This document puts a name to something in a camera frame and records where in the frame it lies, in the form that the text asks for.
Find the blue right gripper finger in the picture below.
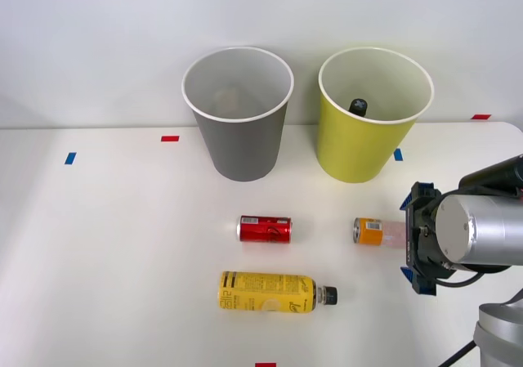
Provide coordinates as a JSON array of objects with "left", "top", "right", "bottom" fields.
[
  {"left": 400, "top": 181, "right": 436, "bottom": 213},
  {"left": 399, "top": 266, "right": 437, "bottom": 297}
]

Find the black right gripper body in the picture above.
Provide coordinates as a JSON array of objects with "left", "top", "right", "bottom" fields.
[{"left": 405, "top": 185, "right": 458, "bottom": 283}]

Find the orange drink can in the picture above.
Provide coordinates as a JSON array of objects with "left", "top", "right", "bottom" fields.
[{"left": 351, "top": 217, "right": 409, "bottom": 248}]

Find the yellow-green plastic waste bin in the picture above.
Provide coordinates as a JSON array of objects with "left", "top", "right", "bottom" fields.
[{"left": 317, "top": 47, "right": 435, "bottom": 184}]

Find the black capped bottle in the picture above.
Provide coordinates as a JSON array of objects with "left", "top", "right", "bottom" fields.
[{"left": 348, "top": 96, "right": 370, "bottom": 119}]

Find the red drink can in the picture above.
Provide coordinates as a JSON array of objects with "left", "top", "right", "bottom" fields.
[{"left": 236, "top": 214, "right": 293, "bottom": 245}]

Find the yellow label plastic bottle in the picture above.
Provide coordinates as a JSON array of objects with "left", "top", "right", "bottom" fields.
[{"left": 216, "top": 271, "right": 339, "bottom": 315}]

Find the grey plastic waste bin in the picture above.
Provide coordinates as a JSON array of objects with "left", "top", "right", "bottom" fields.
[{"left": 181, "top": 46, "right": 295, "bottom": 183}]

